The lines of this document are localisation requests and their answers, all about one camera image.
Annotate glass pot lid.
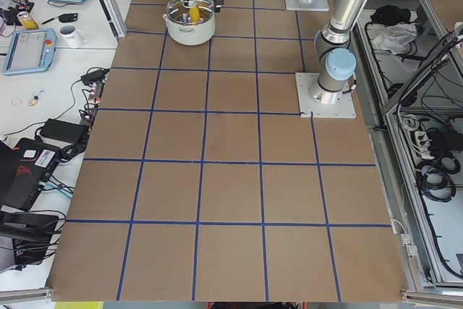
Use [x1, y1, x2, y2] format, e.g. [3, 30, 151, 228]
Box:
[166, 0, 214, 26]

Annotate yellow corn cob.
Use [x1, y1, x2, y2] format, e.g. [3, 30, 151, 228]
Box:
[189, 6, 201, 23]

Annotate mint green cooking pot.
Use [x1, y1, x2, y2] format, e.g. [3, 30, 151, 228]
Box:
[163, 11, 216, 46]

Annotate black power adapter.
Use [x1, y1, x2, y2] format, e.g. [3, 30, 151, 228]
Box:
[80, 68, 110, 85]

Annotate white mug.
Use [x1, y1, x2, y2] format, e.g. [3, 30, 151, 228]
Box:
[59, 25, 88, 48]

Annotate blue teach pendant near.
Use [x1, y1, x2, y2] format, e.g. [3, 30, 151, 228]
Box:
[2, 28, 57, 75]

